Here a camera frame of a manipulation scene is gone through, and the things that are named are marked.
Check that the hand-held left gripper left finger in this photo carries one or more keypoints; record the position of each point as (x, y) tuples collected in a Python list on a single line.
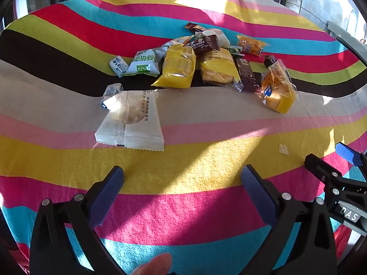
[(106, 196)]

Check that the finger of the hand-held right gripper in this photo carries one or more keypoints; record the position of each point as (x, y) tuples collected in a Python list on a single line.
[(318, 163), (347, 153)]

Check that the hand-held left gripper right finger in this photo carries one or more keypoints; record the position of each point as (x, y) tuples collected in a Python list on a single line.
[(258, 196)]

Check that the translucent white cracker packet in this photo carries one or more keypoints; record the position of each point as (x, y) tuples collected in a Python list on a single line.
[(129, 126)]

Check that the small blue white candy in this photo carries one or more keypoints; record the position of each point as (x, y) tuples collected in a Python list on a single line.
[(111, 90), (118, 66)]

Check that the yellow cake packet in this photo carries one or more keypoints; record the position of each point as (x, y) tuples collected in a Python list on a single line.
[(218, 67), (176, 68)]

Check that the person's left hand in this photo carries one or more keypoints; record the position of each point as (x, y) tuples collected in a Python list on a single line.
[(154, 265)]

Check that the small paper scrap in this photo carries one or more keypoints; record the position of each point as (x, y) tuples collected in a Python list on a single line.
[(283, 149)]

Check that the striped colourful tablecloth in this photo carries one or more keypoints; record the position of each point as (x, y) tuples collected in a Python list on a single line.
[(200, 154)]

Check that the orange bread packet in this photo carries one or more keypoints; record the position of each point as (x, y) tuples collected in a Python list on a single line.
[(251, 45), (276, 87)]

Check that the small dark brown candy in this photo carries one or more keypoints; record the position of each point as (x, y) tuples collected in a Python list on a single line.
[(269, 60)]

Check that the white counter ledge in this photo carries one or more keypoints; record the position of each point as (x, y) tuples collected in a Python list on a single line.
[(341, 30)]

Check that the white green snack packet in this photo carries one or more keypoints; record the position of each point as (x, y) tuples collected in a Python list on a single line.
[(144, 61)]

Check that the crumpled white packet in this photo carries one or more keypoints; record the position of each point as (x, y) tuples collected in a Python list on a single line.
[(220, 35)]

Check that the white yellow snack packet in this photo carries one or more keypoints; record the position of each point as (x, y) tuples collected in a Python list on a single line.
[(179, 40)]

